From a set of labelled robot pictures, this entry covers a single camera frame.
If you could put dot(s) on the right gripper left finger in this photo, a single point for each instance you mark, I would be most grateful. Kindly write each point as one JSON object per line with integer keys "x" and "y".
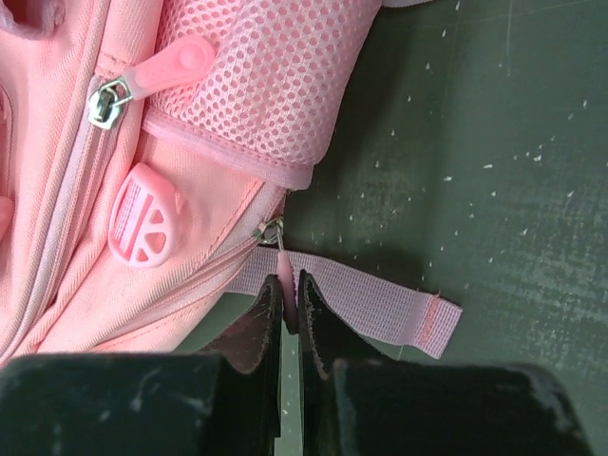
{"x": 220, "y": 400}

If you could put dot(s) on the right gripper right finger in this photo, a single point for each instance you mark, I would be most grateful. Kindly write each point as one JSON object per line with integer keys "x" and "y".
{"x": 358, "y": 401}

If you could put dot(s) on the pink student backpack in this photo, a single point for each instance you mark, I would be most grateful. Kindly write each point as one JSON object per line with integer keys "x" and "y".
{"x": 146, "y": 151}

